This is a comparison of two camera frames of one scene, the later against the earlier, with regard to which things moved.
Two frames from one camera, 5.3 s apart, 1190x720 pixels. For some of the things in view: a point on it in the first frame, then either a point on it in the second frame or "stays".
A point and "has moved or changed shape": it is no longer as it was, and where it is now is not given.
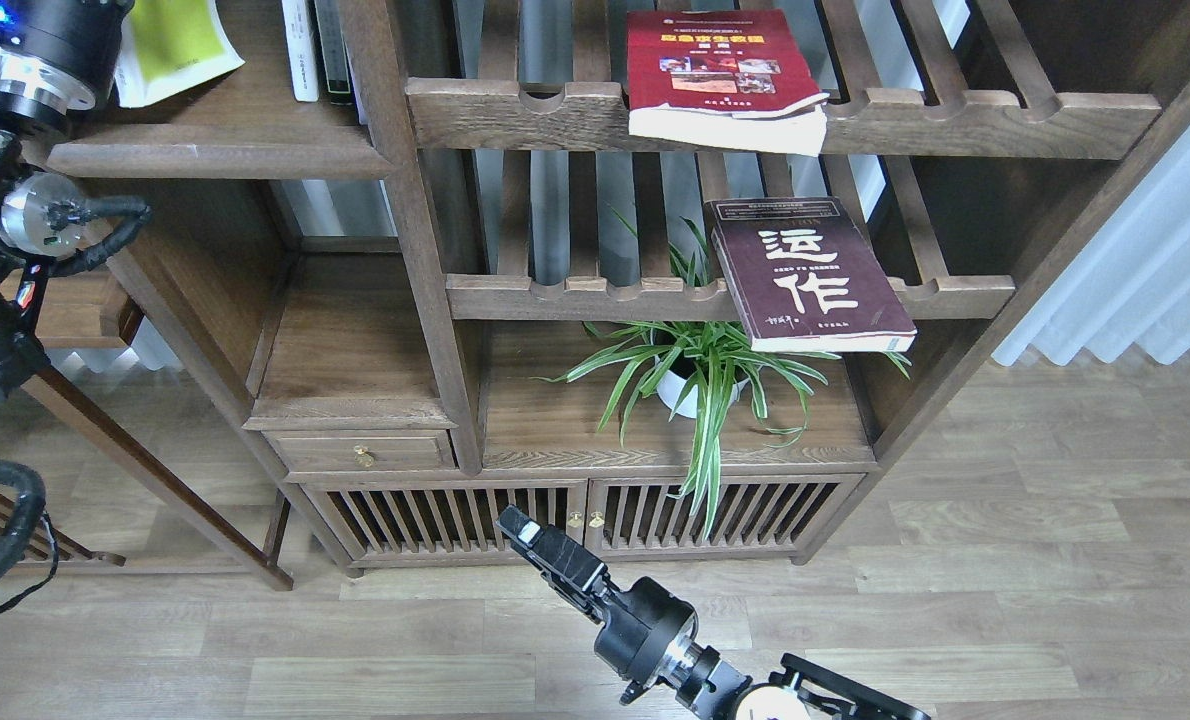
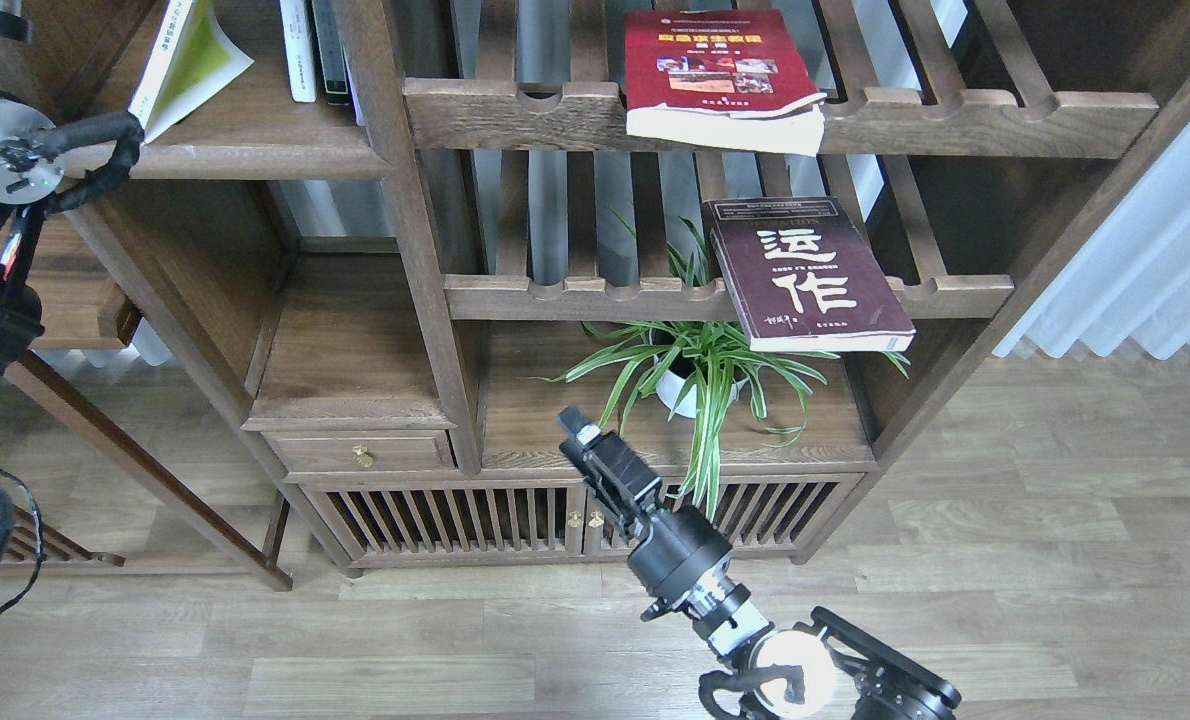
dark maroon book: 802,280 stays
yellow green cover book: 169,45 has moved or changed shape
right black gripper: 645,628 → 681,544
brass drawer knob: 363,456 stays
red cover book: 734,78 stays
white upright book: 301,50 stays
